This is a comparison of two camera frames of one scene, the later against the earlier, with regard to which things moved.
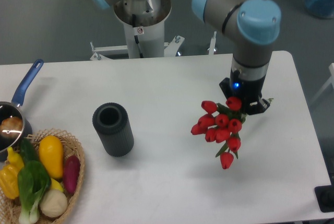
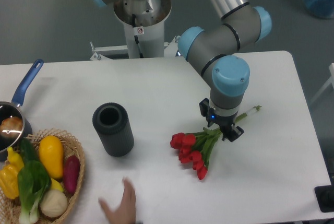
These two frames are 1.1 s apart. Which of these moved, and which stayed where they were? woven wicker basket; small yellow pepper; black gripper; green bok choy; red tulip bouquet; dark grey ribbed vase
Moved: black gripper; red tulip bouquet
Stayed: dark grey ribbed vase; woven wicker basket; small yellow pepper; green bok choy
